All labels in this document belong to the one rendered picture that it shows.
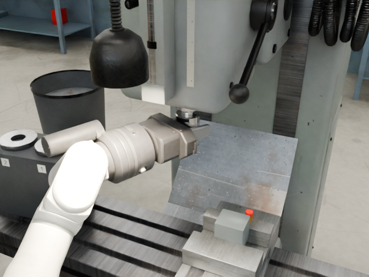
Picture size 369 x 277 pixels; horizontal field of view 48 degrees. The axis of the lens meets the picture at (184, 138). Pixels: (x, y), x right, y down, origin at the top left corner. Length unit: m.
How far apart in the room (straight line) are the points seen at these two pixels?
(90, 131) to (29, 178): 0.40
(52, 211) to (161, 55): 0.27
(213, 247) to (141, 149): 0.27
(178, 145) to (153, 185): 2.06
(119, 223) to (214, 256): 0.33
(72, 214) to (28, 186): 0.48
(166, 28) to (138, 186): 2.23
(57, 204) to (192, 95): 0.26
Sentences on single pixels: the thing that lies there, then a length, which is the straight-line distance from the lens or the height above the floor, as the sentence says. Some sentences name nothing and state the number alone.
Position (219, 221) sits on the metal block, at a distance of 0.86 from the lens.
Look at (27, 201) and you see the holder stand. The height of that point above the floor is 0.96.
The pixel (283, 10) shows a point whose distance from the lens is 0.85.
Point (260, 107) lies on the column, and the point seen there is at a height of 1.14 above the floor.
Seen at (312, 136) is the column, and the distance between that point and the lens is 1.14.
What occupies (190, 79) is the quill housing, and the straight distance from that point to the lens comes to 0.64.
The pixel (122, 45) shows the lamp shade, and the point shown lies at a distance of 0.49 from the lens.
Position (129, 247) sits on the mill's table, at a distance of 1.01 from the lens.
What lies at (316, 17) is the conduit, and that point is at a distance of 0.87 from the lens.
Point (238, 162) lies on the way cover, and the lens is 1.18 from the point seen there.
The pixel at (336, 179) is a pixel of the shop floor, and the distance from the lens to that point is 3.01.
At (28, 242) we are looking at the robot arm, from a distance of 0.63.
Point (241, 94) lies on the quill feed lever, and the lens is 0.60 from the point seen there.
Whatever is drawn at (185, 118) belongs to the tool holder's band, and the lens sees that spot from 0.75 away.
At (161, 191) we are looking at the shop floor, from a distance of 2.72.
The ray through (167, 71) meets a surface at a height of 1.39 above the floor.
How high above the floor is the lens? 1.60
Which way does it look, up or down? 29 degrees down
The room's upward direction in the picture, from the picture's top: straight up
